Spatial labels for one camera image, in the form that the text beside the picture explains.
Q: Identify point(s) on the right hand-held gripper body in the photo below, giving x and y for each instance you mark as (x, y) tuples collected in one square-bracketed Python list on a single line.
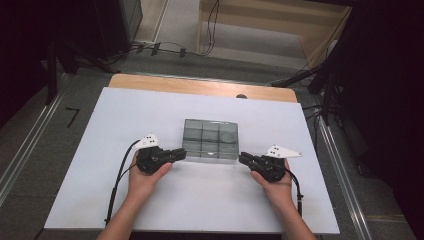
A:
[(270, 166)]

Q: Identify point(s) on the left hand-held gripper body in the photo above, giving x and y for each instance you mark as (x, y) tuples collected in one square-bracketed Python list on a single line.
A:
[(150, 158)]

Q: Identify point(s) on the clear plastic compartment box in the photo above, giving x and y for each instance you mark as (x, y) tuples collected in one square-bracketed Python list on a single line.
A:
[(210, 140)]

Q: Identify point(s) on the person's right hand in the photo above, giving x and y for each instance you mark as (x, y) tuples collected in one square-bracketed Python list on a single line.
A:
[(278, 193)]

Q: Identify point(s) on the person's left hand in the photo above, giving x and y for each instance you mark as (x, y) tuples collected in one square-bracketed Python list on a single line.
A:
[(143, 186)]

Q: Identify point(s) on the white table board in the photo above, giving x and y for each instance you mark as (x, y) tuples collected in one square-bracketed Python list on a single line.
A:
[(216, 200)]

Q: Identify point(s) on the dark round table grommet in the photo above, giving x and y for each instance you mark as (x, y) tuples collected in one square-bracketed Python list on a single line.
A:
[(241, 96)]

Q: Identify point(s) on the black metal stand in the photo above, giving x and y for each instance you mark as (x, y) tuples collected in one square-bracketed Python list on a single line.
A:
[(51, 73), (328, 90)]

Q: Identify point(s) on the light wooden shelf unit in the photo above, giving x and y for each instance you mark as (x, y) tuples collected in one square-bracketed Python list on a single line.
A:
[(266, 26)]

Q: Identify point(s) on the black curtain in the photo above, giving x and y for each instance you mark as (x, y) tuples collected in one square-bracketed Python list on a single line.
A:
[(26, 50), (390, 100)]

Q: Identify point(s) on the dark grey cabinet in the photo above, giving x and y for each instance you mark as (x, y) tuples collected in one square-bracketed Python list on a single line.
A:
[(131, 16)]

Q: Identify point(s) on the metal floor rail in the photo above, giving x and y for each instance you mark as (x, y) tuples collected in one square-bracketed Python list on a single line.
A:
[(30, 146), (346, 186)]

